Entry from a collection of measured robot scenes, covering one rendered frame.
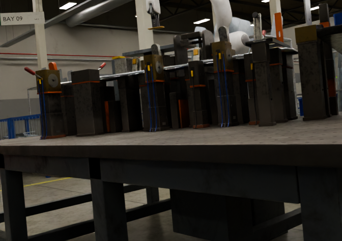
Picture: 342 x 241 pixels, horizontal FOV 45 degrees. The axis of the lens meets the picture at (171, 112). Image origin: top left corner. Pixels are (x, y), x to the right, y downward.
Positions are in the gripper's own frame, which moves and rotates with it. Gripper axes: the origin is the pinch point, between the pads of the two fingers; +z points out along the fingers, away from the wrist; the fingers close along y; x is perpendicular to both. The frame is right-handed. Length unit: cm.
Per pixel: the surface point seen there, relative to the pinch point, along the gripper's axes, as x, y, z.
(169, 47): 0.5, -19.7, 10.3
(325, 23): 82, 11, 15
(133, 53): -23.8, -24.8, 10.1
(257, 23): 52, 2, 9
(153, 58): 7.0, 31.2, 22.1
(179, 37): 9.3, -9.8, 7.8
